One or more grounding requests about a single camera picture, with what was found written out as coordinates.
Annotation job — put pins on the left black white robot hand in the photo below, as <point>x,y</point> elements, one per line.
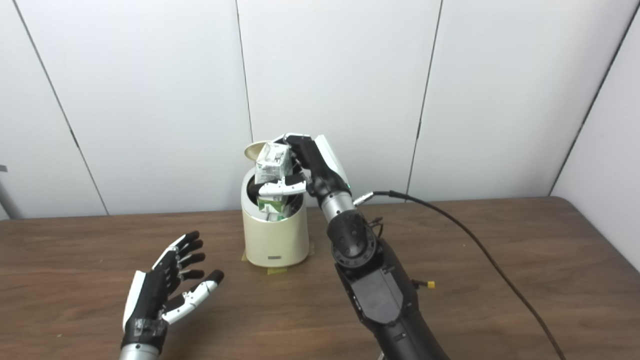
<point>145,300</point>

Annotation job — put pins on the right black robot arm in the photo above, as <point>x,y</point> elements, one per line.
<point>375,290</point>

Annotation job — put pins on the white green milk carton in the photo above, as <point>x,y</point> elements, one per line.
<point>271,162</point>

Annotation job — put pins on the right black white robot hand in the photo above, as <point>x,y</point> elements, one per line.
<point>320,170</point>

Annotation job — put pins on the cream-colored round bin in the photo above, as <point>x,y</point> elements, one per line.
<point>275,240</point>

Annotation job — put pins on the cream round bin lid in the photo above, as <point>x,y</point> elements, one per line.
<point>252,150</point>

